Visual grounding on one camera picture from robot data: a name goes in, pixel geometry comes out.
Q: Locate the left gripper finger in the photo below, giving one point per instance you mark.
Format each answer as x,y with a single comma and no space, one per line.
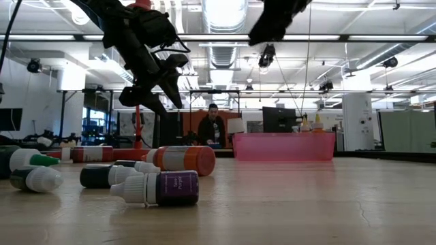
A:
136,97
172,86

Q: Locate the black metal table frame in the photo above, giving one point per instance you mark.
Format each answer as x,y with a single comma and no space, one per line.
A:
385,156

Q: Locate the white lampshade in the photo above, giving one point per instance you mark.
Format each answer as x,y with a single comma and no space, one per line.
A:
235,125

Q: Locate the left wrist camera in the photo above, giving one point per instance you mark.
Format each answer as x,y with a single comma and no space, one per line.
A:
175,61

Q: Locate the large red-orange coloring bottle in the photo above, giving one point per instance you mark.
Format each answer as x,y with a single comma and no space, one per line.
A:
185,160

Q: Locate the small purple coloring bottle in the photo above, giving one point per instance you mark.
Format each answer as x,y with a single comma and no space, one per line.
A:
177,187

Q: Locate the large dark red coloring bottle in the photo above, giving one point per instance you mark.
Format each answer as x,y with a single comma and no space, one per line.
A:
92,154

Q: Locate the large orange coloring bottle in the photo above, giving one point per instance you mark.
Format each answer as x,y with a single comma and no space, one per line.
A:
317,123

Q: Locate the pink plastic bin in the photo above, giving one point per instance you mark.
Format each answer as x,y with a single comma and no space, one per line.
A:
282,146

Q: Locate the black computer monitor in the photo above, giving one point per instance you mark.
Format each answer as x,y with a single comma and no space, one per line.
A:
10,119
279,119

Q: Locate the orange partition panel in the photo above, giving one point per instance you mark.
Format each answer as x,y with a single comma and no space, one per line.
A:
190,117

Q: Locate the large green coloring bottle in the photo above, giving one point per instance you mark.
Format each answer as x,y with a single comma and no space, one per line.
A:
20,159

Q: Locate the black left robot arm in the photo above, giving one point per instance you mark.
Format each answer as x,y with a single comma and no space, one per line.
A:
102,17

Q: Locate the person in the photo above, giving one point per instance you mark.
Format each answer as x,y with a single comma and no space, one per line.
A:
212,127

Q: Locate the red desk lamp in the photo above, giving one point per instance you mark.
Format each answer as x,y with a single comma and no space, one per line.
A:
138,136

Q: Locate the small black coloring bottle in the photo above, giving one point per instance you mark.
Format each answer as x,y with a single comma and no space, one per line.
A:
102,175

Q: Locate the black partition panel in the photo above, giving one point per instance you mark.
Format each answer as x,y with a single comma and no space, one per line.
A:
170,132

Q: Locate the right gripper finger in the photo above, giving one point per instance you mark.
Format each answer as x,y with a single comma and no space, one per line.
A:
269,30

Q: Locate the small dark green coloring bottle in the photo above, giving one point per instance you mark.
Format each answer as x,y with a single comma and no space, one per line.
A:
37,178

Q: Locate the green partition panel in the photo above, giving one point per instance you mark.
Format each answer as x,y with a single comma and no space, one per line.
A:
405,131

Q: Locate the black ceiling camera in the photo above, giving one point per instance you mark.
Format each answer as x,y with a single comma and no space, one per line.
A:
390,62
34,65
326,85
266,57

